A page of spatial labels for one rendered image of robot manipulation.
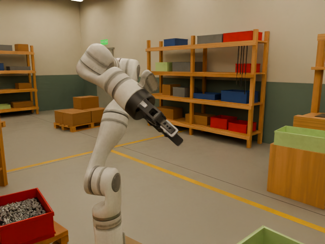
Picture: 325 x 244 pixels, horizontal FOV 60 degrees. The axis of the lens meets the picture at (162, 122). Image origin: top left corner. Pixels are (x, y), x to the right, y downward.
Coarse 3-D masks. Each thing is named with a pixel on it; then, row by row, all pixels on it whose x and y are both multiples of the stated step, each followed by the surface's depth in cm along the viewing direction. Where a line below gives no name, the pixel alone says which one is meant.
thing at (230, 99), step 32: (256, 32) 501; (160, 64) 694; (192, 64) 615; (256, 64) 539; (160, 96) 697; (192, 96) 630; (224, 96) 572; (256, 96) 555; (192, 128) 634; (224, 128) 583
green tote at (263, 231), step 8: (256, 232) 101; (264, 232) 104; (272, 232) 101; (248, 240) 97; (256, 240) 101; (264, 240) 104; (272, 240) 102; (280, 240) 100; (288, 240) 97; (296, 240) 96
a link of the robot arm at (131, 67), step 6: (120, 60) 104; (126, 60) 104; (132, 60) 104; (120, 66) 103; (126, 66) 102; (132, 66) 102; (138, 66) 105; (126, 72) 102; (132, 72) 102; (138, 72) 106; (132, 78) 101; (114, 102) 97; (108, 108) 96; (114, 108) 96; (120, 108) 96; (126, 114) 98
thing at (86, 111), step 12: (84, 96) 767; (96, 96) 767; (72, 108) 752; (84, 108) 743; (96, 108) 752; (60, 120) 702; (72, 120) 671; (84, 120) 699; (96, 120) 729; (72, 132) 674
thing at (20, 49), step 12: (0, 48) 835; (12, 48) 857; (24, 48) 884; (0, 72) 837; (12, 72) 859; (24, 72) 883; (24, 84) 899; (36, 96) 923; (0, 108) 859; (12, 108) 878; (24, 108) 898; (36, 108) 924
